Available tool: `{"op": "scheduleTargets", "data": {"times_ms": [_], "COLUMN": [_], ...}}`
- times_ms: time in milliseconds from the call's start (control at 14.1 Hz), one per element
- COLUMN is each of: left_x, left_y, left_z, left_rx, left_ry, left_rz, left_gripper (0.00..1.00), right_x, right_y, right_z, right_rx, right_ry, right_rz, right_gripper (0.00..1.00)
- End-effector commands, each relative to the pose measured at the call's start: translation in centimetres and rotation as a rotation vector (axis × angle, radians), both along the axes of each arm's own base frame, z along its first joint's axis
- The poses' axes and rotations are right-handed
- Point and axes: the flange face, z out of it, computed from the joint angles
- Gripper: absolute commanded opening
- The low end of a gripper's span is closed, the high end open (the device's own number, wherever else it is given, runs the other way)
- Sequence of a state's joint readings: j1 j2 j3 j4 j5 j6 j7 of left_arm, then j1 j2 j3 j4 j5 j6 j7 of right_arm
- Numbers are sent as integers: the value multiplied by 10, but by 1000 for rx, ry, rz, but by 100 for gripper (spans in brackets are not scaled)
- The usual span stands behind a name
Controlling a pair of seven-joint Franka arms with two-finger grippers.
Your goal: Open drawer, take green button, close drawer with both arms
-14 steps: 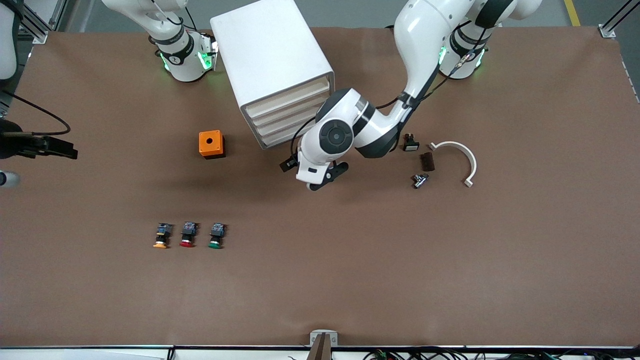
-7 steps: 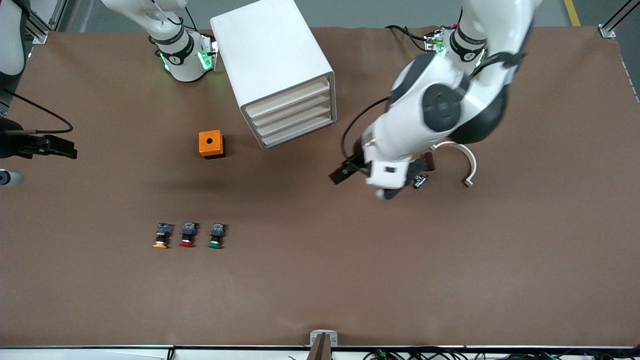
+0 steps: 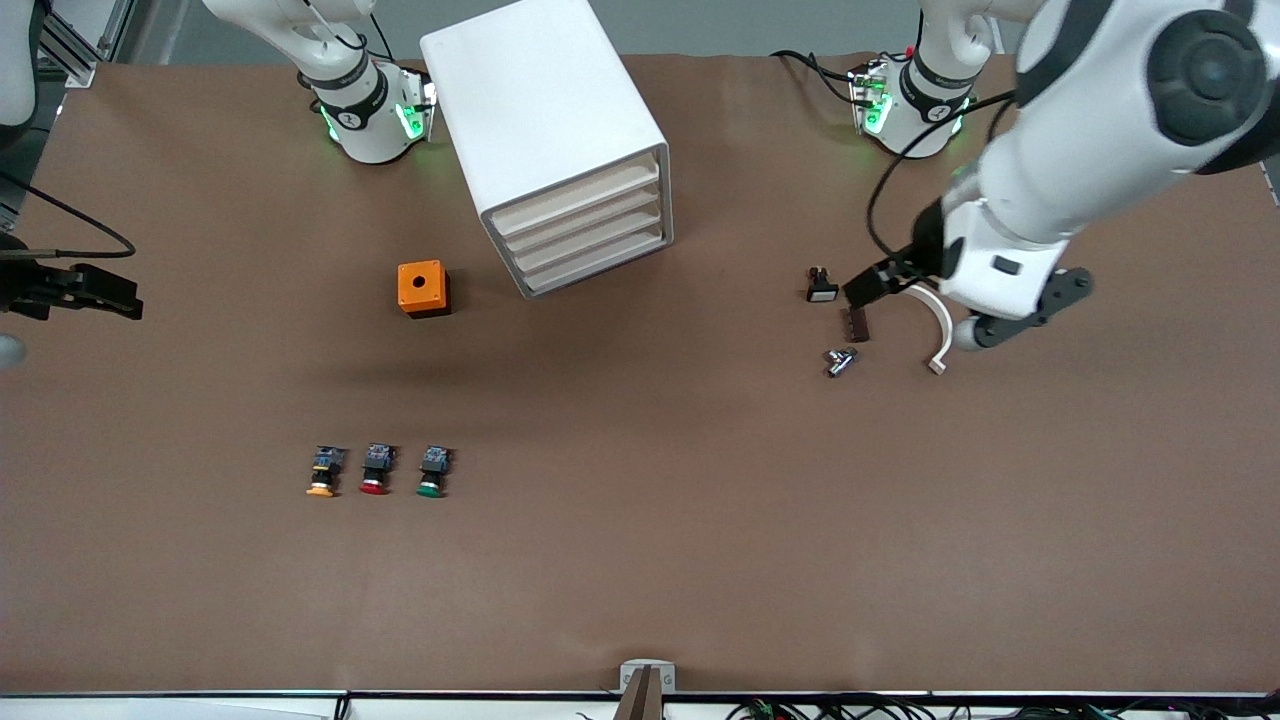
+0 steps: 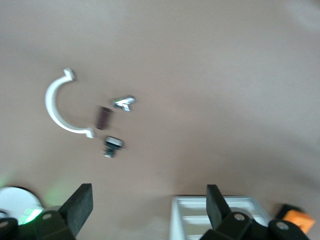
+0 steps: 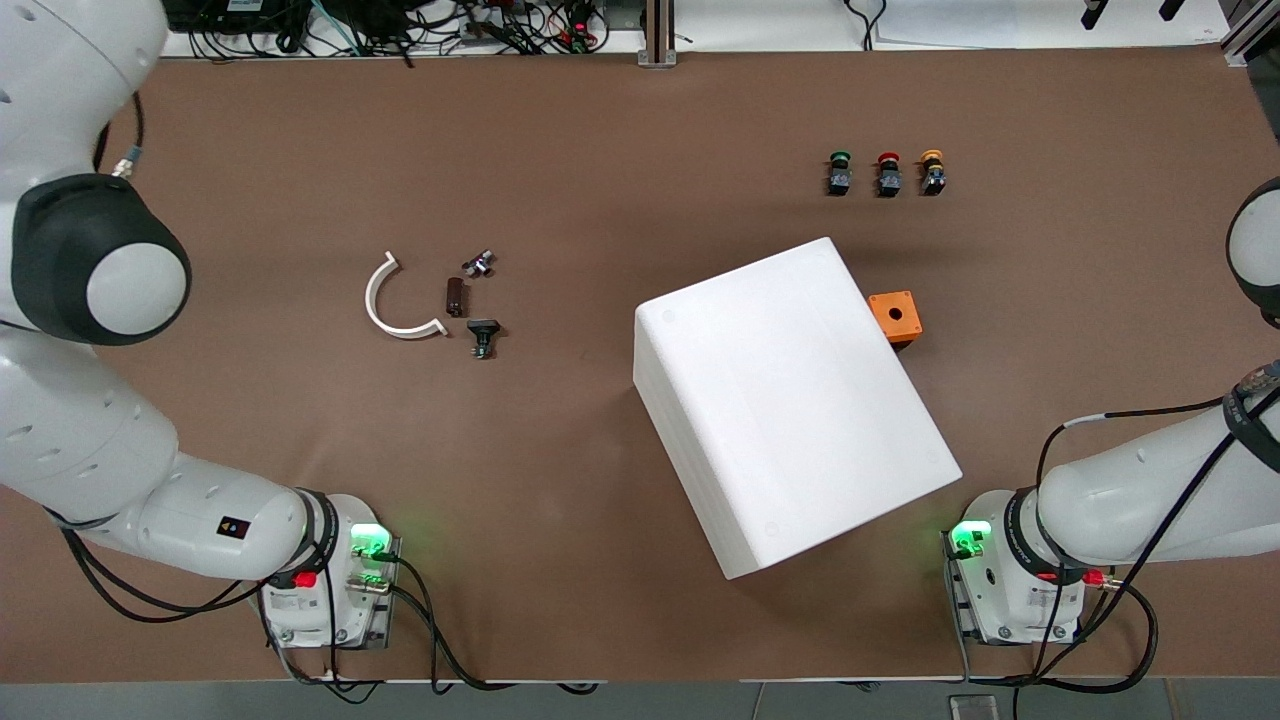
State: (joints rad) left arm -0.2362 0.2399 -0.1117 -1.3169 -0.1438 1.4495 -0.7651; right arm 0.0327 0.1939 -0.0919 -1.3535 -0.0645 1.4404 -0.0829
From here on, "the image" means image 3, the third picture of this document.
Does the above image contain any white drawer cabinet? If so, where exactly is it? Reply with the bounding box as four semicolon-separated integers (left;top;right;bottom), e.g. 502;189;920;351
420;0;674;301

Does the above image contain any green mushroom push button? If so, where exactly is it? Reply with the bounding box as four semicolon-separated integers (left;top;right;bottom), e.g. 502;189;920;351
416;445;456;498

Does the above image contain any brown table cover sheet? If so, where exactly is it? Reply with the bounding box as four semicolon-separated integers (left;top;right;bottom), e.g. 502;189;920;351
0;52;1280;696

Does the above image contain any black arm base cable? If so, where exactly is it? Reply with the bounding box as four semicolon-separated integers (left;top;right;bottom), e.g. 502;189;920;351
770;48;863;106

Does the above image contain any red mushroom push button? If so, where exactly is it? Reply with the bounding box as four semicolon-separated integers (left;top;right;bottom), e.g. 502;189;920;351
358;443;397;496

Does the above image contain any black floor cable bundle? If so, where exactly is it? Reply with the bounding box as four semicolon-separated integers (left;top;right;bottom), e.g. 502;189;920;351
725;695;1280;720

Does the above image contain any white curved plastic bracket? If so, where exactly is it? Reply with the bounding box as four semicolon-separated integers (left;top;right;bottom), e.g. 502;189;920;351
900;283;956;376

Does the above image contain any yellow mushroom push button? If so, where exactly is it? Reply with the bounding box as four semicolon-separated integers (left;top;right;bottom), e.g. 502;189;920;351
305;445;346;498

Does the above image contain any metal table edge bracket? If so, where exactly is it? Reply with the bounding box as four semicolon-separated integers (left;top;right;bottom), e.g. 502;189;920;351
620;660;677;693

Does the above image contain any aluminium frame post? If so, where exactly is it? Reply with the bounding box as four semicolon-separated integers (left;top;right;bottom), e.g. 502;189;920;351
35;0;136;89

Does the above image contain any orange button enclosure box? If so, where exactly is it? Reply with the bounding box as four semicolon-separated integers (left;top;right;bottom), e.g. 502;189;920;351
397;260;452;319

